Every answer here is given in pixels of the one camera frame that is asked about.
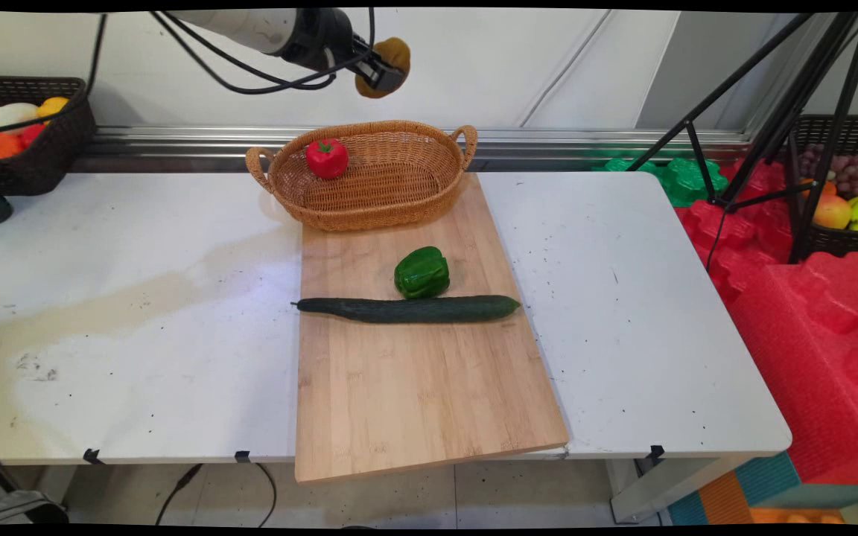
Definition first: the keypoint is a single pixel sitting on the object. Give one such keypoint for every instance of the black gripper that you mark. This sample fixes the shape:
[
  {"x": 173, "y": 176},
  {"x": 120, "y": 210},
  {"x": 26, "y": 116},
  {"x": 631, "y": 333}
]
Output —
[{"x": 321, "y": 37}]

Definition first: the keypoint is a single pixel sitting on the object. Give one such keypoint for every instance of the brown potato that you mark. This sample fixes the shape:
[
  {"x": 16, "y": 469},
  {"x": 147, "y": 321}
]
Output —
[{"x": 393, "y": 53}]

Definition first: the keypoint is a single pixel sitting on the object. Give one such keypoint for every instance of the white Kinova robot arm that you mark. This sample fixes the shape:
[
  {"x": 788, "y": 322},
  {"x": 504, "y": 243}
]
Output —
[{"x": 239, "y": 28}]

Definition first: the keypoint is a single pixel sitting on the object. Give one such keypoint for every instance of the red tomato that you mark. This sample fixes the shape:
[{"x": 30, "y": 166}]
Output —
[{"x": 327, "y": 158}]

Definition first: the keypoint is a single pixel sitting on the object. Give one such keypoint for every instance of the green bell pepper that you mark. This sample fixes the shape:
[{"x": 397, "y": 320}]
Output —
[{"x": 421, "y": 273}]

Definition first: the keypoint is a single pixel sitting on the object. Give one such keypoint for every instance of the dark green cucumber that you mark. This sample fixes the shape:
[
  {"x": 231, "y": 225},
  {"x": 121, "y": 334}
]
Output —
[{"x": 407, "y": 309}]

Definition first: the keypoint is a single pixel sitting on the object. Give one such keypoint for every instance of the small yellow toy fruit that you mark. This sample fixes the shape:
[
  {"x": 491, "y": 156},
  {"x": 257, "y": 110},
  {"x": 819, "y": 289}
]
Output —
[{"x": 53, "y": 107}]

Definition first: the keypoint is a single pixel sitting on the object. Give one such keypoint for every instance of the bamboo cutting board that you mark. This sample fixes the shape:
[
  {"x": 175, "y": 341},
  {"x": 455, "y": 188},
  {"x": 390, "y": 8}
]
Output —
[{"x": 414, "y": 387}]

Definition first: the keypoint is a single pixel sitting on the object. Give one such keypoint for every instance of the green foam mat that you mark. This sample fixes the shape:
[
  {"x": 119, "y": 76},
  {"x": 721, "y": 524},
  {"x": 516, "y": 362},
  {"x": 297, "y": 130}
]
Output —
[{"x": 686, "y": 182}]

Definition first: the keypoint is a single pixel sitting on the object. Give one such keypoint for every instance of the small red toy fruit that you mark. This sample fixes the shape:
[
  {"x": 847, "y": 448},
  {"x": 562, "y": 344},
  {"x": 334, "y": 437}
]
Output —
[{"x": 32, "y": 135}]

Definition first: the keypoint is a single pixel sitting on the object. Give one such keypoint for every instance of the pale white toy vegetable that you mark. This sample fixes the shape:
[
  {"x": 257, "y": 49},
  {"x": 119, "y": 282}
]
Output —
[{"x": 8, "y": 115}]

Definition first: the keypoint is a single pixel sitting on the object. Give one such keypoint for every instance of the black table edge clip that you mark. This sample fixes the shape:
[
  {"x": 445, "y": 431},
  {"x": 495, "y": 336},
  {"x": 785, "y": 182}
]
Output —
[
  {"x": 92, "y": 455},
  {"x": 656, "y": 452},
  {"x": 242, "y": 455}
]

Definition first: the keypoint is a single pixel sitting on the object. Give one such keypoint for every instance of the small orange toy fruit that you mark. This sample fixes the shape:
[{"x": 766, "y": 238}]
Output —
[{"x": 820, "y": 188}]

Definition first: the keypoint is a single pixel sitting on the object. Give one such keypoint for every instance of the yellow red toy apple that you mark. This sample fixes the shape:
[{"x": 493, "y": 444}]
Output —
[{"x": 833, "y": 213}]

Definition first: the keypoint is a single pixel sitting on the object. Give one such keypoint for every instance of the purple toy grapes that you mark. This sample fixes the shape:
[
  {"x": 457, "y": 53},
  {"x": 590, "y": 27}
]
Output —
[{"x": 850, "y": 173}]

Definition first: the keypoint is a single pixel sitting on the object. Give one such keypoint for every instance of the dark woven fruit basket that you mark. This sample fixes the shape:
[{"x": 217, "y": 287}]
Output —
[{"x": 842, "y": 242}]

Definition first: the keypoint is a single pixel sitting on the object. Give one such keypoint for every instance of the white table leg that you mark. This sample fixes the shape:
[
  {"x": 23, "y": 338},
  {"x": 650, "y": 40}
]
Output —
[{"x": 652, "y": 491}]

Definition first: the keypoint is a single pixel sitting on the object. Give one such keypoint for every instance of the large red foam mat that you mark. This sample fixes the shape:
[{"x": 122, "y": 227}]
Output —
[{"x": 809, "y": 357}]

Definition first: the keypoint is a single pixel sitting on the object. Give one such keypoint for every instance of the teal orange floor mat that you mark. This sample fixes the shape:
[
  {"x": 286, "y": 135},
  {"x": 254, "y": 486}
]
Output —
[{"x": 757, "y": 484}]

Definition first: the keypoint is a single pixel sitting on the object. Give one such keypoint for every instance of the black bag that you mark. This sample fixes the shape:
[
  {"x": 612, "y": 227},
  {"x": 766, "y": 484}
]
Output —
[{"x": 19, "y": 510}]

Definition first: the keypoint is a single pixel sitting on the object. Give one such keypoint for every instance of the silver metal wall rail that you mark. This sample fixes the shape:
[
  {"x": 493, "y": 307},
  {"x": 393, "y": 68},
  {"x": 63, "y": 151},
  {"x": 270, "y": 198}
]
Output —
[{"x": 548, "y": 145}]

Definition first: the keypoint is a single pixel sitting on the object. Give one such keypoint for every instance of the black camera tripod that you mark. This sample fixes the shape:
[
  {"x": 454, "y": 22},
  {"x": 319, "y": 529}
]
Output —
[{"x": 809, "y": 97}]

